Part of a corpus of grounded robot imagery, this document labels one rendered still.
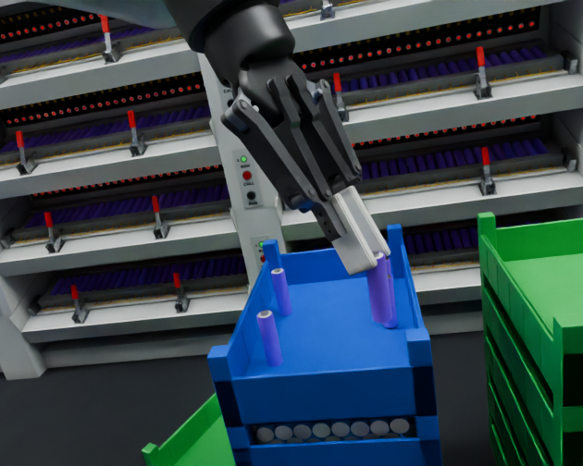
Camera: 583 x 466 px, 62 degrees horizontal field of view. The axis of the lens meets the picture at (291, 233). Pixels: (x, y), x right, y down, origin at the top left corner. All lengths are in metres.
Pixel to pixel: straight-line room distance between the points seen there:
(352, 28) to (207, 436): 0.81
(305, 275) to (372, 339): 0.19
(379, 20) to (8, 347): 1.16
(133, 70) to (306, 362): 0.71
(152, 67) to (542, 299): 0.79
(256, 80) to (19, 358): 1.16
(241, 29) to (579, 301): 0.47
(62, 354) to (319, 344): 0.96
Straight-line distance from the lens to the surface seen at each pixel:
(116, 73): 1.08
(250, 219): 1.04
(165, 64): 1.03
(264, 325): 0.54
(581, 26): 1.09
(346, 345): 0.58
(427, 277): 1.11
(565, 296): 0.66
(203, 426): 1.02
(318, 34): 0.97
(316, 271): 0.73
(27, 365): 1.46
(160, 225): 1.12
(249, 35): 0.42
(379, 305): 0.44
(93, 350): 1.39
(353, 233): 0.41
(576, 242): 0.77
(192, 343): 1.26
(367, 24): 0.97
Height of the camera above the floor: 0.64
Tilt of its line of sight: 19 degrees down
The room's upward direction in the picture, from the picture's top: 11 degrees counter-clockwise
